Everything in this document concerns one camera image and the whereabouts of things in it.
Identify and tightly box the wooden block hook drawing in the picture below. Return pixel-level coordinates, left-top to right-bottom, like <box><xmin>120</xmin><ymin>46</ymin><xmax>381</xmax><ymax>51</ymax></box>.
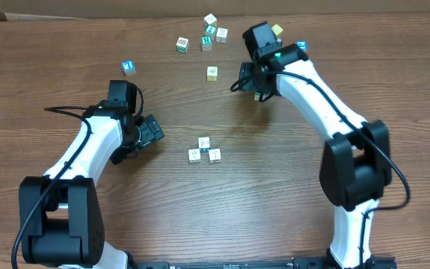
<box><xmin>188</xmin><ymin>149</ymin><xmax>201</xmax><ymax>163</ymax></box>

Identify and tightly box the wooden block red U side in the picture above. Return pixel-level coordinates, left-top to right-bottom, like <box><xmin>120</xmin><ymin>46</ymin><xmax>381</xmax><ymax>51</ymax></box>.
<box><xmin>198</xmin><ymin>137</ymin><xmax>211</xmax><ymax>152</ymax></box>

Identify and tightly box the wooden block acorn drawing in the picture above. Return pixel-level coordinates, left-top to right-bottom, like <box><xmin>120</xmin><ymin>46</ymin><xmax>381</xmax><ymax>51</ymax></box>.
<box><xmin>209</xmin><ymin>149</ymin><xmax>221</xmax><ymax>164</ymax></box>

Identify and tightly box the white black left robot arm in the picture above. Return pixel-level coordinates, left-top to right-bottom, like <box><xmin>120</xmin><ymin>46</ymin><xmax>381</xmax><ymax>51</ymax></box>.
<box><xmin>11</xmin><ymin>80</ymin><xmax>165</xmax><ymax>268</ymax></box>

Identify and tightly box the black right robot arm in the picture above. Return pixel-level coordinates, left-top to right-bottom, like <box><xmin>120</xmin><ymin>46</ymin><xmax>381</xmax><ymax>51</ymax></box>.
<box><xmin>230</xmin><ymin>22</ymin><xmax>396</xmax><ymax>268</ymax></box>

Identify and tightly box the wooden block yellow side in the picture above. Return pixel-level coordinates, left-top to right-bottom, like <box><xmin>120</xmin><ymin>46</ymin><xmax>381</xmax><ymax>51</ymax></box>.
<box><xmin>206</xmin><ymin>67</ymin><xmax>218</xmax><ymax>81</ymax></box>

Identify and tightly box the wooden block blue side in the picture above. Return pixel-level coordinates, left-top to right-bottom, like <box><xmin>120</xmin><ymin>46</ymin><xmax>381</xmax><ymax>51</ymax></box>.
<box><xmin>215</xmin><ymin>28</ymin><xmax>228</xmax><ymax>43</ymax></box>

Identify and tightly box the yellow top wooden block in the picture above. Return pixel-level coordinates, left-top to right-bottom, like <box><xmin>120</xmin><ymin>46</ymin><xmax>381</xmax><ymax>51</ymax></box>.
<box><xmin>271</xmin><ymin>24</ymin><xmax>283</xmax><ymax>37</ymax></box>

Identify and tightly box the green R wooden block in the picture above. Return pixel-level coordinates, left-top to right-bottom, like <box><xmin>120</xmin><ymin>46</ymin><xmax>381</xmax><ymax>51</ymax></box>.
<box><xmin>200</xmin><ymin>36</ymin><xmax>212</xmax><ymax>52</ymax></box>

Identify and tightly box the blue P wooden block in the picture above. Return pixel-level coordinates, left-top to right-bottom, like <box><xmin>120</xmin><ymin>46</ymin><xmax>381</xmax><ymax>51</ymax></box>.
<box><xmin>296</xmin><ymin>41</ymin><xmax>307</xmax><ymax>51</ymax></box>

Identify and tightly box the green L wooden block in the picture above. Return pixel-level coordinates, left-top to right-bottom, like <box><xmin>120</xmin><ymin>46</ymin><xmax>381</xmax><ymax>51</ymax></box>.
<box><xmin>204</xmin><ymin>25</ymin><xmax>217</xmax><ymax>40</ymax></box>

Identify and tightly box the blue I wooden block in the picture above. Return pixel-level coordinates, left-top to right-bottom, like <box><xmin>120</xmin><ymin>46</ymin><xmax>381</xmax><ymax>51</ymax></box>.
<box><xmin>121</xmin><ymin>60</ymin><xmax>137</xmax><ymax>76</ymax></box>

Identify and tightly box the plain wooden block top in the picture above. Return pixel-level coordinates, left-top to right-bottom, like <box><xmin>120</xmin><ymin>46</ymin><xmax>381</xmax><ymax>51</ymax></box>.
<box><xmin>203</xmin><ymin>13</ymin><xmax>218</xmax><ymax>26</ymax></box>

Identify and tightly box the wooden block green B side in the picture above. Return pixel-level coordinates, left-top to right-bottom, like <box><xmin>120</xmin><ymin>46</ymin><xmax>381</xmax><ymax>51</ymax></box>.
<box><xmin>176</xmin><ymin>37</ymin><xmax>189</xmax><ymax>53</ymax></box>

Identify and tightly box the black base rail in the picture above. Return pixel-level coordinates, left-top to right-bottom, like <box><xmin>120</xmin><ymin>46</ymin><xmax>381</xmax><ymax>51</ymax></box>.
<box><xmin>64</xmin><ymin>256</ymin><xmax>399</xmax><ymax>269</ymax></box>

